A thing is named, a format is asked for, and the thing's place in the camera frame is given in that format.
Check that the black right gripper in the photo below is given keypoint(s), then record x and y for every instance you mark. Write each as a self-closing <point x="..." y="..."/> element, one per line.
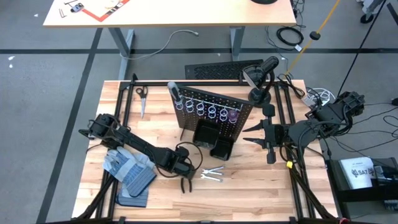
<point x="276" y="135"/>

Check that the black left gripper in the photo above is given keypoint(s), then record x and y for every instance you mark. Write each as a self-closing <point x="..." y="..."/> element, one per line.
<point x="182" y="163"/>

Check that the silver combination wrench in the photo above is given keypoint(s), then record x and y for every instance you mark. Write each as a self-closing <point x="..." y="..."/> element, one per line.
<point x="211" y="178"/>
<point x="216" y="172"/>
<point x="217" y="168"/>

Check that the black metal pegboard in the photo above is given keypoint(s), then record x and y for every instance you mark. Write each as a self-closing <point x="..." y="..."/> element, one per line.
<point x="188" y="121"/>

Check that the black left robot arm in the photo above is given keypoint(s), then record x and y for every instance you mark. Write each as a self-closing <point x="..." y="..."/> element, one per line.
<point x="140" y="144"/>

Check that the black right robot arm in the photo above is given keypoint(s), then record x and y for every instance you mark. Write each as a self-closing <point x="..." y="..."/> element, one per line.
<point x="329" y="115"/>

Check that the deep black pegboard bin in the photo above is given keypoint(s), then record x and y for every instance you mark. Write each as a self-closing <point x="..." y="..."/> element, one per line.
<point x="205" y="133"/>

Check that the yellow tape marker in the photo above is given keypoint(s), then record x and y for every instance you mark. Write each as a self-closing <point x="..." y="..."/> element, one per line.
<point x="289" y="164"/>

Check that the striped grey blue work glove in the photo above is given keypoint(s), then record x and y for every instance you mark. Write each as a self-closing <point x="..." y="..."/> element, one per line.
<point x="133" y="202"/>
<point x="130" y="171"/>

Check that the white power strip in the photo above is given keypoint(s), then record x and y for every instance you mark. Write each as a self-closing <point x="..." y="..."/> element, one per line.
<point x="311" y="99"/>

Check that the black vented computer case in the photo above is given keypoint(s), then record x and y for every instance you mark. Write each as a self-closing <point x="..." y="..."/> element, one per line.
<point x="217" y="70"/>

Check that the white printed booklet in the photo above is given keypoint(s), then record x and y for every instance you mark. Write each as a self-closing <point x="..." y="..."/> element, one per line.
<point x="357" y="172"/>

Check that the black equipment box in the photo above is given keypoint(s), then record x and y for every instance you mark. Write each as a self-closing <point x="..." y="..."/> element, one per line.
<point x="357" y="199"/>

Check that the black round object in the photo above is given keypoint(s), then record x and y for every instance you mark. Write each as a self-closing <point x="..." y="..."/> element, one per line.
<point x="264" y="1"/>

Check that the thin black pole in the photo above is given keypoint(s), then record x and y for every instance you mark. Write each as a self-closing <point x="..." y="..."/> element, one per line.
<point x="363" y="46"/>

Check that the light wooden desk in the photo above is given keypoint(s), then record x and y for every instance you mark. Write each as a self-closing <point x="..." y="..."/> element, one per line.
<point x="186" y="12"/>

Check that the chair base with caster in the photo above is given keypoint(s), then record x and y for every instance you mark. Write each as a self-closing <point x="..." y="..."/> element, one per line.
<point x="367" y="17"/>

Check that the white mat with orange border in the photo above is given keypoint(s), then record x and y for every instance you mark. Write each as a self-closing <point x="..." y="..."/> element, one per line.
<point x="99" y="9"/>

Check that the small handheld device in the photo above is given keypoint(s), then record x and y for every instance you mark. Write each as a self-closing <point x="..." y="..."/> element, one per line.
<point x="77" y="7"/>

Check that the hex keys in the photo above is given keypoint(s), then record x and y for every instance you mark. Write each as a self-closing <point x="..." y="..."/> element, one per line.
<point x="62" y="14"/>

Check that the black aluminium table frame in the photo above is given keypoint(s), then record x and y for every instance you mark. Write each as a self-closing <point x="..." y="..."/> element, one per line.
<point x="161" y="83"/>

